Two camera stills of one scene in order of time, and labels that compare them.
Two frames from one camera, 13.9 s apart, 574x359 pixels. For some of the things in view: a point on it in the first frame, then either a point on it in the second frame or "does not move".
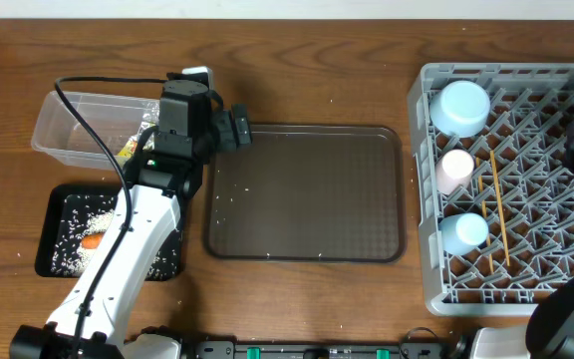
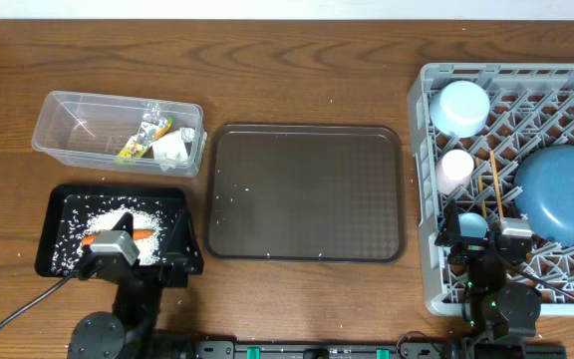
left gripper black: x=226 y=121 → x=188 y=264
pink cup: x=454 y=170 does not move
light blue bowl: x=460 y=109 does not move
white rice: x=91 y=214 does not move
